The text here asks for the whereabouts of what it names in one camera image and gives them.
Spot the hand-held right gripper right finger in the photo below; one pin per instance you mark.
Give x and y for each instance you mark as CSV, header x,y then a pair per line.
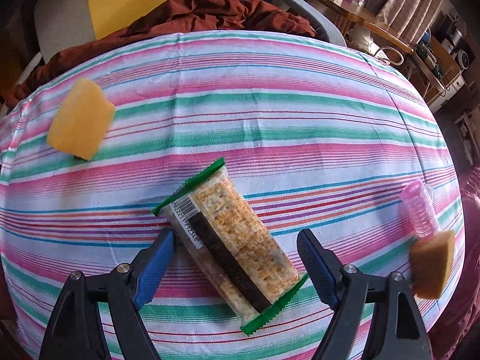
x,y
318,270

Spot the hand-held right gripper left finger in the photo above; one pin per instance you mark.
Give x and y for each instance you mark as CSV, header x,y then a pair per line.
x,y
153,270

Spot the green edged cracker packet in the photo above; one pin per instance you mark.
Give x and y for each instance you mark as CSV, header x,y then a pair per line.
x,y
232,240

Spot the yellow sponge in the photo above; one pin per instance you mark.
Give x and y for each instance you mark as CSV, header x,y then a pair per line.
x,y
431,266
80,120

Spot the pink ribbed hair roller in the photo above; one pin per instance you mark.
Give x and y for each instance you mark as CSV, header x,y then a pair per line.
x,y
418,210

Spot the striped bed sheet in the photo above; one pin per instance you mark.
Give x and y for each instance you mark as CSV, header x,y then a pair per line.
x,y
262,120

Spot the open cardboard box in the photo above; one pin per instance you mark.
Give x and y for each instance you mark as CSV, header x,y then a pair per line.
x,y
468,135

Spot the grey chair armrest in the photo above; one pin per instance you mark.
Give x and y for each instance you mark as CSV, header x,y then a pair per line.
x,y
318,18
32,65

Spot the low wooden cabinet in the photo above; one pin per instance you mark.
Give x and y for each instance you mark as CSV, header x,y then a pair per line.
x,y
446,63

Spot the wooden wardrobe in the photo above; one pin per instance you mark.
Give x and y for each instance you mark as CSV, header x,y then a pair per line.
x,y
9,67

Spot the wooden desk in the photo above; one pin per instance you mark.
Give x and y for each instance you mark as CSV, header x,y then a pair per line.
x,y
360,17

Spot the dark red blanket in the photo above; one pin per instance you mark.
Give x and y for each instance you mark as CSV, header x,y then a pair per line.
x,y
210,11

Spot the silver black stereo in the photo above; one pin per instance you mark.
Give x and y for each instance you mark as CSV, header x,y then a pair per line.
x,y
459,45

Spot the pink patterned curtain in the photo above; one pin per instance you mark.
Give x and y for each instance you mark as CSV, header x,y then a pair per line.
x,y
408,3

